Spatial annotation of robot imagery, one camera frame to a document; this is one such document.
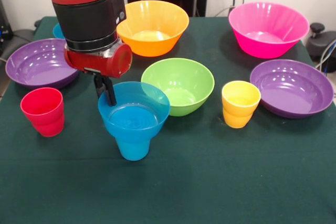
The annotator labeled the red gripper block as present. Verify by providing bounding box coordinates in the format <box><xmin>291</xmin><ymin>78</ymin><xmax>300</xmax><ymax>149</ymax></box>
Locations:
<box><xmin>64</xmin><ymin>42</ymin><xmax>133</xmax><ymax>108</ymax></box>

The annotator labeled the small blue plastic bowl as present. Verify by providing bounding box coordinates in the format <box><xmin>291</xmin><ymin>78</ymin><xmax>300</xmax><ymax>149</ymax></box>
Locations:
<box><xmin>98</xmin><ymin>81</ymin><xmax>171</xmax><ymax>140</ymax></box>
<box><xmin>52</xmin><ymin>22</ymin><xmax>66</xmax><ymax>40</ymax></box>

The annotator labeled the blue plastic cup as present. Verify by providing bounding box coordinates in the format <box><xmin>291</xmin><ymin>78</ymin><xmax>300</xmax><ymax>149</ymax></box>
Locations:
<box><xmin>115</xmin><ymin>135</ymin><xmax>153</xmax><ymax>162</ymax></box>

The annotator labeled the orange plastic bowl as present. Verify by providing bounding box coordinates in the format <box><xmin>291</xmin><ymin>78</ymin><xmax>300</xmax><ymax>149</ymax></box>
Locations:
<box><xmin>116</xmin><ymin>0</ymin><xmax>190</xmax><ymax>57</ymax></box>

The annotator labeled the green plastic bowl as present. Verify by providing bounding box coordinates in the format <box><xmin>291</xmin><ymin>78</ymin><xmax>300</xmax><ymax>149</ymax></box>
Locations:
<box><xmin>141</xmin><ymin>58</ymin><xmax>215</xmax><ymax>117</ymax></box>

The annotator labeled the pink plastic bowl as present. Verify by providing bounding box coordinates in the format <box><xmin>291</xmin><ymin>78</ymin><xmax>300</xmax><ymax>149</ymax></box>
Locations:
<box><xmin>228</xmin><ymin>2</ymin><xmax>310</xmax><ymax>59</ymax></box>

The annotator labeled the red plastic cup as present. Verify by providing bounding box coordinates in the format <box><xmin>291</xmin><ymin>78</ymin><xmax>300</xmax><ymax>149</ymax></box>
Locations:
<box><xmin>20</xmin><ymin>87</ymin><xmax>65</xmax><ymax>137</ymax></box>

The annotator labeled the purple plastic bowl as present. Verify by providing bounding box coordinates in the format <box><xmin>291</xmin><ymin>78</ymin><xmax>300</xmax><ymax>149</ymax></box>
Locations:
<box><xmin>5</xmin><ymin>38</ymin><xmax>80</xmax><ymax>90</ymax></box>
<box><xmin>249</xmin><ymin>59</ymin><xmax>334</xmax><ymax>119</ymax></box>

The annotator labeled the grey rounded base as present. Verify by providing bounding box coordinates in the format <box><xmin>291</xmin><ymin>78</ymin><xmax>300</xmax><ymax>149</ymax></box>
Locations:
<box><xmin>10</xmin><ymin>28</ymin><xmax>36</xmax><ymax>49</ymax></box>

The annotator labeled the dark green tablecloth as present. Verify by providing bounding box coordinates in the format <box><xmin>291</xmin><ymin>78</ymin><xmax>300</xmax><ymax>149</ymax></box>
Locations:
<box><xmin>0</xmin><ymin>15</ymin><xmax>336</xmax><ymax>224</ymax></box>

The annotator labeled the black equipment box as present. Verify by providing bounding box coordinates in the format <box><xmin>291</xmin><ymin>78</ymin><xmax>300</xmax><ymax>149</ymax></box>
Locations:
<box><xmin>0</xmin><ymin>0</ymin><xmax>14</xmax><ymax>54</ymax></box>

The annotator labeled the yellow plastic cup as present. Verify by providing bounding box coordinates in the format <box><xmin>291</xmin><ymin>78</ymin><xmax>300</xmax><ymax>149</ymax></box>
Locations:
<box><xmin>222</xmin><ymin>80</ymin><xmax>262</xmax><ymax>129</ymax></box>

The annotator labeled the black clamp with knob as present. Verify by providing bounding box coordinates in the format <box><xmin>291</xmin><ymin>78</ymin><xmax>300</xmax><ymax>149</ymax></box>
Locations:
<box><xmin>306</xmin><ymin>22</ymin><xmax>336</xmax><ymax>61</ymax></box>

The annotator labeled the bundle of light cables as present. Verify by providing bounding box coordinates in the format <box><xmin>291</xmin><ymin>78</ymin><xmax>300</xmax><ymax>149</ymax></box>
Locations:
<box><xmin>314</xmin><ymin>39</ymin><xmax>336</xmax><ymax>74</ymax></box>

